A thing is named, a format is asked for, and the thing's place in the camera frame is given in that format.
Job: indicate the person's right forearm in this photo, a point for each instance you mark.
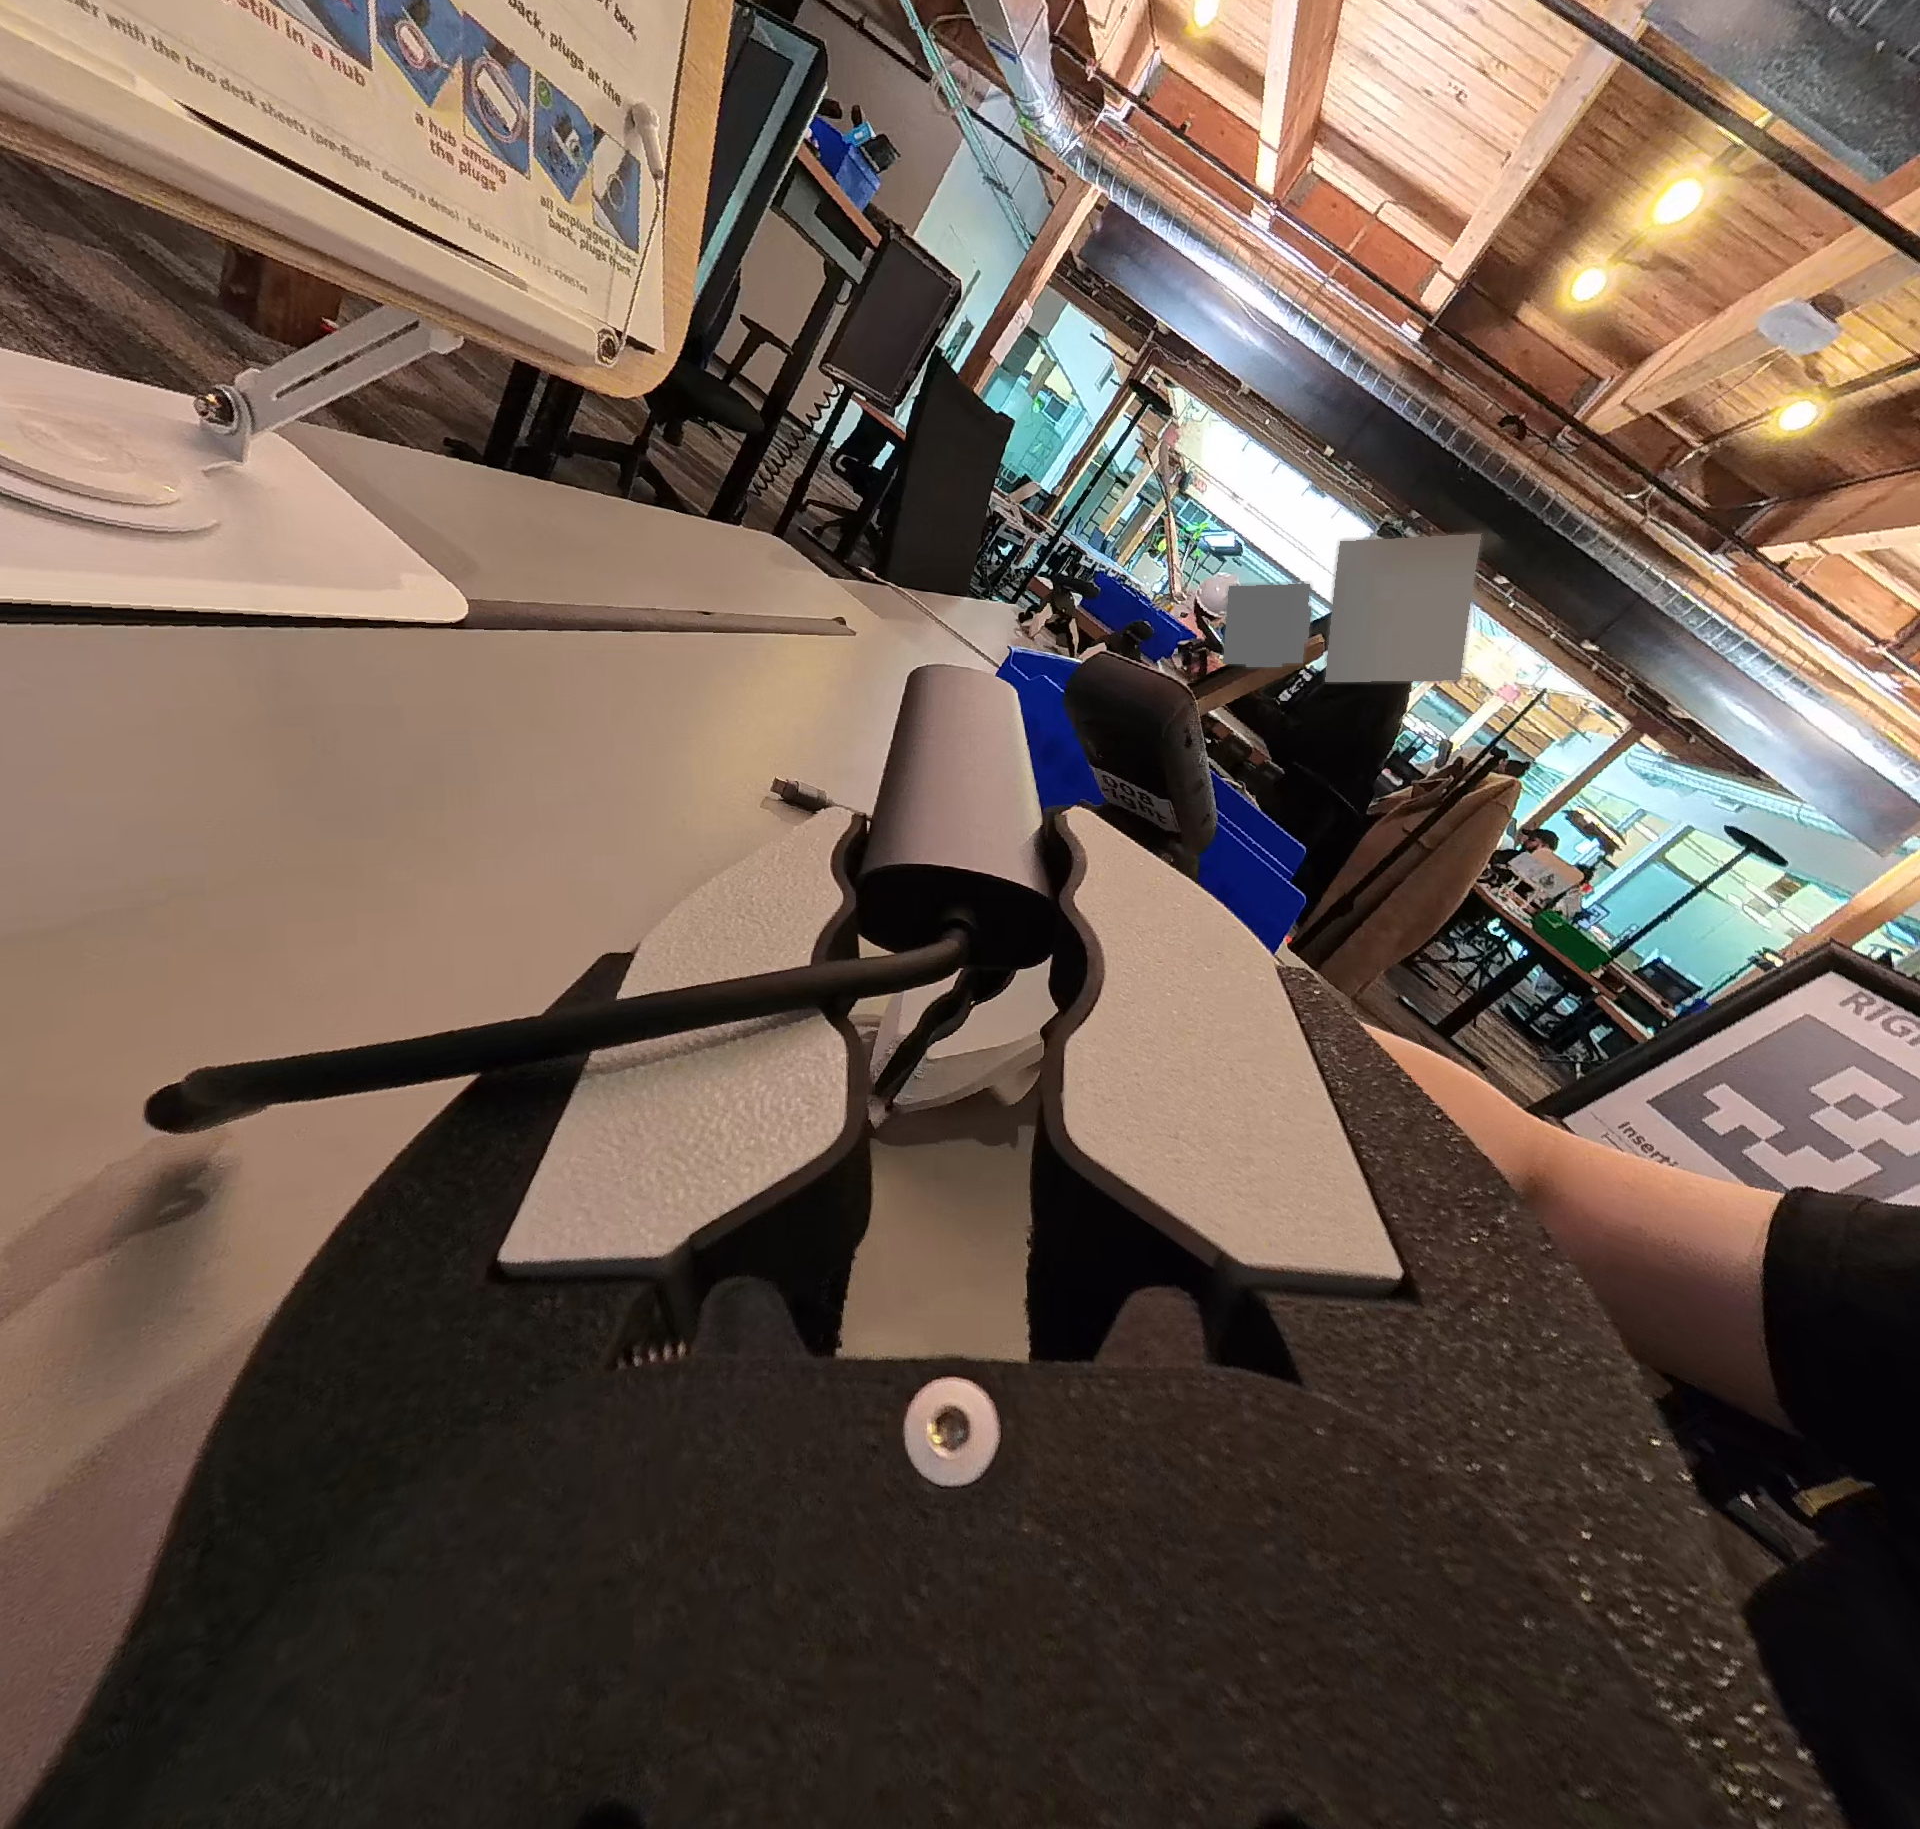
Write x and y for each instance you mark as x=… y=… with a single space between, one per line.
x=1621 y=1230

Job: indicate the framed black white marker sign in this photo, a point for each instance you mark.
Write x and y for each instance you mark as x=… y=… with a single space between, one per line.
x=1785 y=1095

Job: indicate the black mesh swivel chair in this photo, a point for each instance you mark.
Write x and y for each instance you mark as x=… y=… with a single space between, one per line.
x=706 y=403

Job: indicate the beige coat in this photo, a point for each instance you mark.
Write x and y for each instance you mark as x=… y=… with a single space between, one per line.
x=1410 y=870

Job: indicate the blue storage crate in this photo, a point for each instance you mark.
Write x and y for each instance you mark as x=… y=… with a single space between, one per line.
x=841 y=157

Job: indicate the person's dark clothing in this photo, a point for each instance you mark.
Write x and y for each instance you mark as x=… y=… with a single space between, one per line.
x=1846 y=1336

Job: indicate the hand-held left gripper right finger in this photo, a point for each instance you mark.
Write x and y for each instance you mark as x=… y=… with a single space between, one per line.
x=1216 y=1095

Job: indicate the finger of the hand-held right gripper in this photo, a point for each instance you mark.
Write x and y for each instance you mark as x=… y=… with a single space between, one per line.
x=981 y=1056

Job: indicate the blue plastic bin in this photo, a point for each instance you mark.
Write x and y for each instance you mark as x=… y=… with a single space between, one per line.
x=1252 y=855

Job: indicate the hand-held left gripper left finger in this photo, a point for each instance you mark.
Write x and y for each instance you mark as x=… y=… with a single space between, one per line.
x=691 y=1156

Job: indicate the printed instruction sheet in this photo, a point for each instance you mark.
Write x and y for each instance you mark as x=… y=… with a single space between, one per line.
x=376 y=89

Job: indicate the wooden top standing desk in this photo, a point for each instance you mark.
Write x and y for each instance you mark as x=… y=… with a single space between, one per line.
x=831 y=203

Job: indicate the white ceiling sensor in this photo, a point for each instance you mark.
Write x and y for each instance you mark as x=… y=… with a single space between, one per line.
x=1795 y=325

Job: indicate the black computer monitor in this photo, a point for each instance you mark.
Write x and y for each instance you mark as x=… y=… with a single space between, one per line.
x=892 y=323

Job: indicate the round ceiling lamp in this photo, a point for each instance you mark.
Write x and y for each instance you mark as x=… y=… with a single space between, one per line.
x=1585 y=284
x=1204 y=8
x=1675 y=201
x=1795 y=415

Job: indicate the black framed cabinet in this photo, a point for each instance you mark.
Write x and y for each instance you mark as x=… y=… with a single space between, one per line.
x=757 y=133

